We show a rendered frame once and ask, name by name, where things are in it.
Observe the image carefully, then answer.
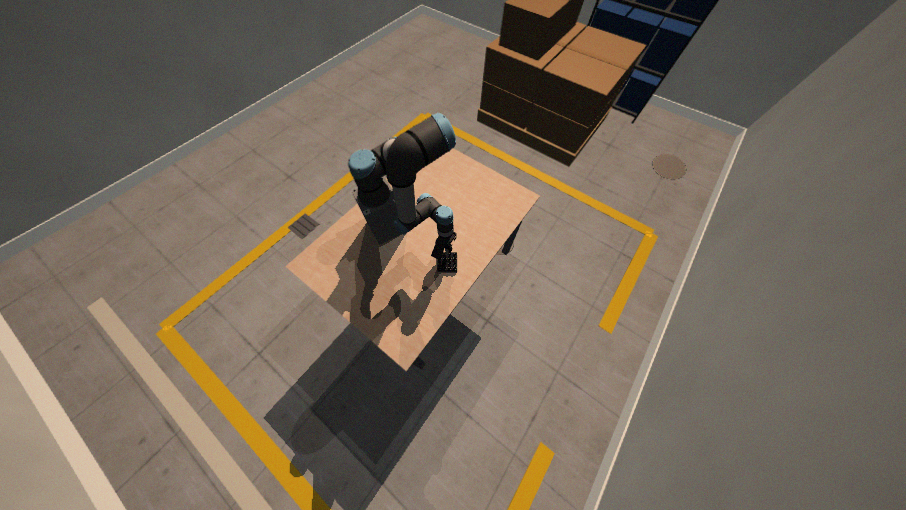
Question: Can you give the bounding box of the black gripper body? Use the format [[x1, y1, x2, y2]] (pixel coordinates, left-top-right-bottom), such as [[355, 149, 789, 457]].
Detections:
[[438, 225, 457, 249]]

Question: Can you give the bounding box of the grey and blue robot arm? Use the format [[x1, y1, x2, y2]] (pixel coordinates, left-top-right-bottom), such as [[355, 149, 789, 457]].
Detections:
[[348, 113, 456, 237]]

